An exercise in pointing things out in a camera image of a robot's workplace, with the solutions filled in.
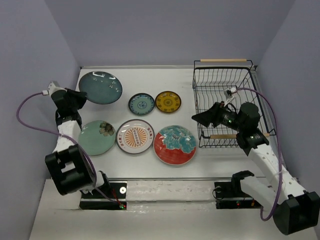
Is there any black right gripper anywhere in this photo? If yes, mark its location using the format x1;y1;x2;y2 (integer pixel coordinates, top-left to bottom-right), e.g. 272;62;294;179
191;100;245;133

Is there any dark teal blossom plate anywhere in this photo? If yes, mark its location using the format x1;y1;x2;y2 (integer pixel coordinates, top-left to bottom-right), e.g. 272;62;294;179
78;71;123;105

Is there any small blue white plate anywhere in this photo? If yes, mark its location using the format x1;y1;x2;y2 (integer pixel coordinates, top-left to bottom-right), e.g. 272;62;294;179
128;93;155;116

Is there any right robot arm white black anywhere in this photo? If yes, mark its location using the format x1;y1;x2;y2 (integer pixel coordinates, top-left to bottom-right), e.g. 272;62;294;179
192;102;320;236

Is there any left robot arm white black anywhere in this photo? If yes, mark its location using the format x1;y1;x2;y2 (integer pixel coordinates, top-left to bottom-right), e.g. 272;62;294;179
45;86;112;198

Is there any small yellow brown plate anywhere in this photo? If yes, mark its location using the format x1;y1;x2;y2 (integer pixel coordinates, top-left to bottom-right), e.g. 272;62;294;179
155;91;182;114

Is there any red teal floral plate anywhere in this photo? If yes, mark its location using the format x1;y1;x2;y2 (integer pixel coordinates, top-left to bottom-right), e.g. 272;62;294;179
153;125;197;166

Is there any light green flower plate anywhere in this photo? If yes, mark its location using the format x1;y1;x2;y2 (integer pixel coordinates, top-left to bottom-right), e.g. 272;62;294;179
78;120;116;156

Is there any white sunburst pattern plate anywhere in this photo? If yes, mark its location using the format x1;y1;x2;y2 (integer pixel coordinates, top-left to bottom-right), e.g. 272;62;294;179
116;119;155;155

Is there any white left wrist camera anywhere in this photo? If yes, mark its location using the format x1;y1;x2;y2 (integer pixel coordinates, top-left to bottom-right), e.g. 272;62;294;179
48;81;67;96

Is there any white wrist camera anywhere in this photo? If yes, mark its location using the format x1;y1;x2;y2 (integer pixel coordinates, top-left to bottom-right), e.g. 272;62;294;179
48;81;67;96
223;87;237;99

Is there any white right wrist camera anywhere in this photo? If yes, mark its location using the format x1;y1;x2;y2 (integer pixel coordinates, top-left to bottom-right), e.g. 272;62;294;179
223;87;237;99

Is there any black wire dish rack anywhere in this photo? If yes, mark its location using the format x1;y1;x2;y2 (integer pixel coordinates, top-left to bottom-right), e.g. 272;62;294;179
192;58;276;137

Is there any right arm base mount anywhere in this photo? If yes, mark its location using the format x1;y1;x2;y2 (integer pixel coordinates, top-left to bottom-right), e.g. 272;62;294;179
212;181;261;210

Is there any metal table rail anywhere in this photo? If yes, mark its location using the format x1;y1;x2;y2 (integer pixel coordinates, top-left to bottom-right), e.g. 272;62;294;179
52;176;300;182

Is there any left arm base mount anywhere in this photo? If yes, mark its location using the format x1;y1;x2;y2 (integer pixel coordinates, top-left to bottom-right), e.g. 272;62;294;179
79;181;128;211

